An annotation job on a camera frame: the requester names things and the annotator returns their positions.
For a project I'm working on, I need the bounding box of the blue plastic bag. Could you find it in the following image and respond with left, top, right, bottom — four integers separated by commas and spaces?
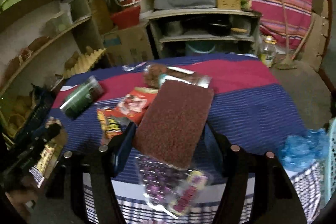
277, 128, 329, 172

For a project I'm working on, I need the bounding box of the maroon scouring pad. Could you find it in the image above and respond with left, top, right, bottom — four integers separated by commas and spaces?
133, 80, 214, 169

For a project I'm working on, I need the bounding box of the purple blister pack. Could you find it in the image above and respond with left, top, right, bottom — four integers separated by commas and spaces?
135, 154, 213, 219

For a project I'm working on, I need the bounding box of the orange yellow snack wrapper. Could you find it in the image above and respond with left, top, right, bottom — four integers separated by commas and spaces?
97, 108, 122, 140

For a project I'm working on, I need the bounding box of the light blue plastic basket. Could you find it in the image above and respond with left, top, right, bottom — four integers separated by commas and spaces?
324, 118, 336, 204

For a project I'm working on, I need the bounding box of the red snack bag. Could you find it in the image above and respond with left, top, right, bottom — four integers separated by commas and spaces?
111, 87, 159, 126

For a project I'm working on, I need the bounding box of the yellow rectangular box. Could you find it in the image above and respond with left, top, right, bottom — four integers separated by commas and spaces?
29, 141, 61, 188

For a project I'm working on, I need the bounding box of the green label jar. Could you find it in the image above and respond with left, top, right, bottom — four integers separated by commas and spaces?
59, 76, 104, 119

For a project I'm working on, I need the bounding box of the patterned blanket table cover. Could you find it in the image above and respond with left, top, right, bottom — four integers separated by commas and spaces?
31, 53, 319, 223

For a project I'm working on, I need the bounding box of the egg carton tray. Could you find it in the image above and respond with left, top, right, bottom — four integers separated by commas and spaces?
63, 46, 106, 79

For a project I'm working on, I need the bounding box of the white label spice jar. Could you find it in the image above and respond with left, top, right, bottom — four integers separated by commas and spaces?
143, 63, 211, 89

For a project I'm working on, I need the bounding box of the cardboard box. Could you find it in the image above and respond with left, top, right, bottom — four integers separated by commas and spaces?
102, 25, 154, 67

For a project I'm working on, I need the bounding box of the broom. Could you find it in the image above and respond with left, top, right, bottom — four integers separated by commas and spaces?
275, 0, 316, 71

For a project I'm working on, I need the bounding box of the clear food container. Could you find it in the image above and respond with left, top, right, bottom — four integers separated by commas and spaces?
41, 11, 73, 37

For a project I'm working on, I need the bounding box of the red plastic basin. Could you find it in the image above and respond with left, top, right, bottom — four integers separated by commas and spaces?
110, 6, 141, 30

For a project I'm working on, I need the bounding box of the oil bottle yellow cap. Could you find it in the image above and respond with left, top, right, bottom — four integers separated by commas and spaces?
260, 35, 277, 68

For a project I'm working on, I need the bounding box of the large wooden shelving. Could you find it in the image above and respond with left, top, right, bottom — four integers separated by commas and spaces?
1, 0, 104, 140

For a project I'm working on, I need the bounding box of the small wooden shelf unit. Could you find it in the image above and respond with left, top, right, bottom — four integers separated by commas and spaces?
148, 8, 262, 58

